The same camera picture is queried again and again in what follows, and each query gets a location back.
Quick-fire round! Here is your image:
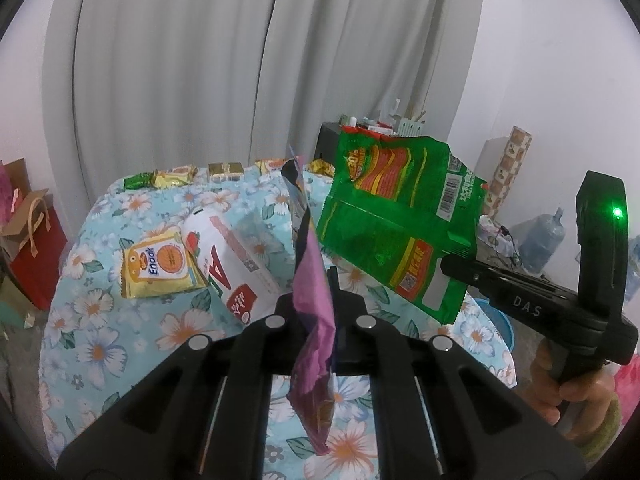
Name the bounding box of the red gift bag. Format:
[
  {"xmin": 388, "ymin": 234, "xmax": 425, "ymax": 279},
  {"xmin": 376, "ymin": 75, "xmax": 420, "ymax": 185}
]
[{"xmin": 1, "ymin": 188, "xmax": 67, "ymax": 311}]

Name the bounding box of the purple snack wrapper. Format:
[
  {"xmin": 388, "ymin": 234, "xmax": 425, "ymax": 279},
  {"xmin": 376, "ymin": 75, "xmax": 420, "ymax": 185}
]
[{"xmin": 281, "ymin": 158, "xmax": 336, "ymax": 456}]

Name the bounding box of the floral blue tablecloth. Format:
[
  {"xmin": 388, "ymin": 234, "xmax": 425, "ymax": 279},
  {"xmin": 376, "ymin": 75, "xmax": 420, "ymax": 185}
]
[{"xmin": 38, "ymin": 161, "xmax": 519, "ymax": 480}]

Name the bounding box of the patterned tall box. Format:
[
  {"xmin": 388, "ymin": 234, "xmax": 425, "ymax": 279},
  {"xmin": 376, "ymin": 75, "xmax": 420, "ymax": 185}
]
[{"xmin": 483, "ymin": 126, "xmax": 533, "ymax": 218}]

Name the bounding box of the yellow Enaak snack packet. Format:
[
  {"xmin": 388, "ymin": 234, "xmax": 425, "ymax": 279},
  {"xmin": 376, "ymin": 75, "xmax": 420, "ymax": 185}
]
[{"xmin": 120, "ymin": 230, "xmax": 206, "ymax": 299}]

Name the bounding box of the blue mesh trash bin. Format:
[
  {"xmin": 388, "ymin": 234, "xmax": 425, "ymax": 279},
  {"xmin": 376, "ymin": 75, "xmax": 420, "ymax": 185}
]
[{"xmin": 475, "ymin": 298, "xmax": 515, "ymax": 352}]

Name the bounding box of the grey cabinet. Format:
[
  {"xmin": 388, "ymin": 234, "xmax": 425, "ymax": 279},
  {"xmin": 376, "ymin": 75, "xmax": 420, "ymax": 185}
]
[{"xmin": 314, "ymin": 122, "xmax": 342, "ymax": 165}]

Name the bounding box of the green snack bag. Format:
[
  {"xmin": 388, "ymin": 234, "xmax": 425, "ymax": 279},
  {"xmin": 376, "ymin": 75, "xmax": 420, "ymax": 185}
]
[{"xmin": 317, "ymin": 127, "xmax": 487, "ymax": 324}]

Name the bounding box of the right hand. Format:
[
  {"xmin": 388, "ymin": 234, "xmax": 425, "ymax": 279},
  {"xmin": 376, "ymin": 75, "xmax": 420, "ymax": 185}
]
[{"xmin": 520, "ymin": 339, "xmax": 616, "ymax": 444}]

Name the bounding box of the gold candy wrapper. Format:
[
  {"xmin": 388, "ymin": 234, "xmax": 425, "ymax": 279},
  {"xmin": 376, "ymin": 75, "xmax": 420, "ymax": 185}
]
[{"xmin": 207, "ymin": 162, "xmax": 244, "ymax": 182}]

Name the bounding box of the blue water jug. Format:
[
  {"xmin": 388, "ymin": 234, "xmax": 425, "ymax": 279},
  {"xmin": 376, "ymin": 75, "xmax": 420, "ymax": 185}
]
[{"xmin": 518, "ymin": 208, "xmax": 565, "ymax": 274}]

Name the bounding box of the grey curtain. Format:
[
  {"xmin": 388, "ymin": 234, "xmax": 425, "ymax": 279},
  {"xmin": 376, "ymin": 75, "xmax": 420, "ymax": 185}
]
[{"xmin": 42, "ymin": 0, "xmax": 483, "ymax": 232}]

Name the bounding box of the white yogurt bottle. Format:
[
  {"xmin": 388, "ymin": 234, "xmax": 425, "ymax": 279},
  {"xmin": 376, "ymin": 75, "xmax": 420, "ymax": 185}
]
[{"xmin": 181, "ymin": 208, "xmax": 281, "ymax": 325}]

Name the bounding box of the clutter on cabinet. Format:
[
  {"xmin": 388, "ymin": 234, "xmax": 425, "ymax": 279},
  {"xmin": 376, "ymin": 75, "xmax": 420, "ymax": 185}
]
[{"xmin": 338, "ymin": 98, "xmax": 426, "ymax": 138}]

